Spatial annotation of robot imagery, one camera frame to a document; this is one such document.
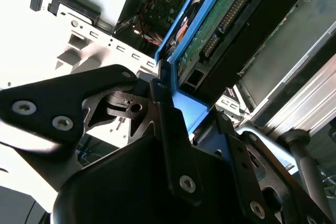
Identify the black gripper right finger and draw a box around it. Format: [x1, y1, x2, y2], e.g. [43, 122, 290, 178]
[214, 106, 331, 224]

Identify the hard disk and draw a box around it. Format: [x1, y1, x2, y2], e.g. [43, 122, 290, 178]
[153, 0, 331, 135]

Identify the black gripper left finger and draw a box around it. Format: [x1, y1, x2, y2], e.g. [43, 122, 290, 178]
[0, 64, 205, 206]

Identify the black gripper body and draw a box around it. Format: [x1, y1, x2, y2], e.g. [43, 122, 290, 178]
[52, 134, 279, 224]

